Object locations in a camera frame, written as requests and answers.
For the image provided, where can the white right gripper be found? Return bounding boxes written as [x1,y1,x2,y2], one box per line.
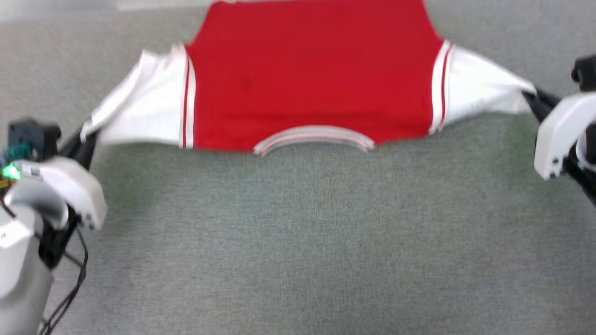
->
[521,88,596,181]

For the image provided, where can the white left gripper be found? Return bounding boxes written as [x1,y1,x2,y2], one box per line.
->
[14,123,108,231]

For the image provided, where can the red and white shirt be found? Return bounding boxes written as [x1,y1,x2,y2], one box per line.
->
[80,0,537,157]

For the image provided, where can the teal plug camera cable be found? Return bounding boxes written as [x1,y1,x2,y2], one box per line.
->
[1,141,32,162]

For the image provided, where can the thin black cable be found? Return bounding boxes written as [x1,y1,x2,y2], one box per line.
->
[37,227,89,335]

